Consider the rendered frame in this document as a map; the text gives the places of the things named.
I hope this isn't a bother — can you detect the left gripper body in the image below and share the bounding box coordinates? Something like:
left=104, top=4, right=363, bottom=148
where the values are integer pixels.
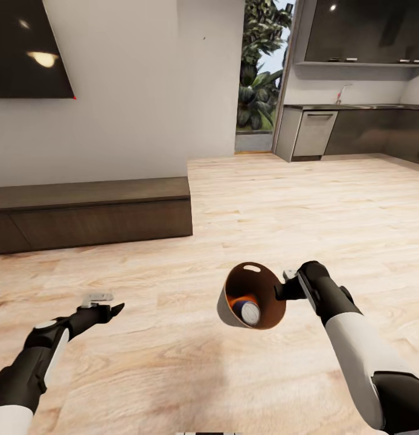
left=76, top=304, right=110, bottom=333

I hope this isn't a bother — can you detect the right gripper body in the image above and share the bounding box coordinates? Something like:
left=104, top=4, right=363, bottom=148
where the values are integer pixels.
left=274, top=280, right=307, bottom=301

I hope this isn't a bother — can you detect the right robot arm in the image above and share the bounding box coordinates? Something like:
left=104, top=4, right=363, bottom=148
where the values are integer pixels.
left=274, top=261, right=419, bottom=435

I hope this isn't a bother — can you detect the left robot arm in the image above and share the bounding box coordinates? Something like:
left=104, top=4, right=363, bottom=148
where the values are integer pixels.
left=0, top=292, right=125, bottom=435

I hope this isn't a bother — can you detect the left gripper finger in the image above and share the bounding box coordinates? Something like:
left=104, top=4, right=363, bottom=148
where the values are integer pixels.
left=110, top=303, right=125, bottom=320

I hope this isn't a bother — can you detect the trash can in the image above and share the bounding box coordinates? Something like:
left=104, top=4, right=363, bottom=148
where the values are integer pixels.
left=217, top=262, right=287, bottom=330

